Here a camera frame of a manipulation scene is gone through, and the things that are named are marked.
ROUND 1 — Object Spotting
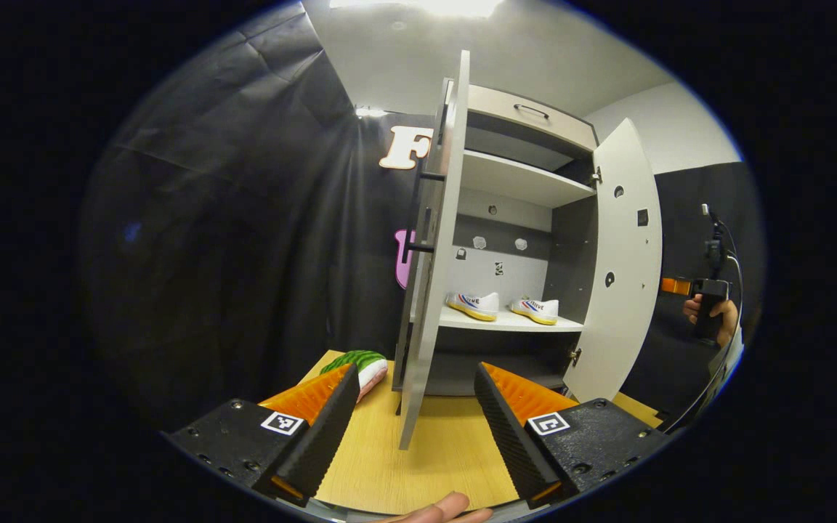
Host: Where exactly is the white cabinet drawer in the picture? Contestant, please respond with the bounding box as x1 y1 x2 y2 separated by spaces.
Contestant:
466 84 599 153

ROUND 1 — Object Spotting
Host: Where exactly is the white cabinet door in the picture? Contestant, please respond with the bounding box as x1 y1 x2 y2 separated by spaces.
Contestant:
393 49 472 451
562 118 664 404

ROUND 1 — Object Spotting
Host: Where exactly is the black backdrop cloth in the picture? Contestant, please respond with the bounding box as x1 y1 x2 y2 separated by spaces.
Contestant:
618 161 768 422
77 11 437 429

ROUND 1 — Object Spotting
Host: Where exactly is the ceiling light panel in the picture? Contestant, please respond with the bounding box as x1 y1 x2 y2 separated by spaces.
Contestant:
328 0 506 19

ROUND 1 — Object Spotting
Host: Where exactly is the white shoe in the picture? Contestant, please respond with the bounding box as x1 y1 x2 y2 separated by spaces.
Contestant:
446 291 501 323
509 296 560 326

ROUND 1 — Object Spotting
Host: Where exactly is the black door handle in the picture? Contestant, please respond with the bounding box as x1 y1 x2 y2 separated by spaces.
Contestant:
402 169 448 264

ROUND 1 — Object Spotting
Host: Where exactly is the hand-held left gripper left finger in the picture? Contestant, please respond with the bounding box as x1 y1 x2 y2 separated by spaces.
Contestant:
163 362 363 508

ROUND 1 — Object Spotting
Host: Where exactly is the black cable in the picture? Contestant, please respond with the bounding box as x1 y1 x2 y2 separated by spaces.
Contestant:
669 206 746 433

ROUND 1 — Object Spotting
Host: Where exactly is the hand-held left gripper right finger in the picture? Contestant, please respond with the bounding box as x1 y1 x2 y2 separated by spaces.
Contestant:
472 361 672 511

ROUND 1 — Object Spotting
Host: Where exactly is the white shoe cabinet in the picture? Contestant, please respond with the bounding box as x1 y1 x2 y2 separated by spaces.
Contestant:
397 84 601 415

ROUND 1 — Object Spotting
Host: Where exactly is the watermelon slice plush toy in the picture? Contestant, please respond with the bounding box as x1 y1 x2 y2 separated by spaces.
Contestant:
319 349 390 404

